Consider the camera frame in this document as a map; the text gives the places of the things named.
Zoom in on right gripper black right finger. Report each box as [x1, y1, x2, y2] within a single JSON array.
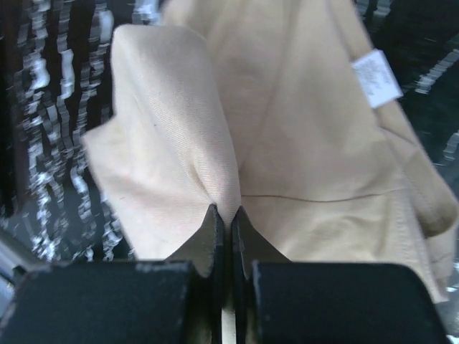
[[232, 209, 448, 344]]

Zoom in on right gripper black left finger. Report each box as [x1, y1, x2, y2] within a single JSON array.
[[1, 205, 224, 343]]

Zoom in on beige t shirt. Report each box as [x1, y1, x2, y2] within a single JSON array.
[[83, 1, 458, 302]]

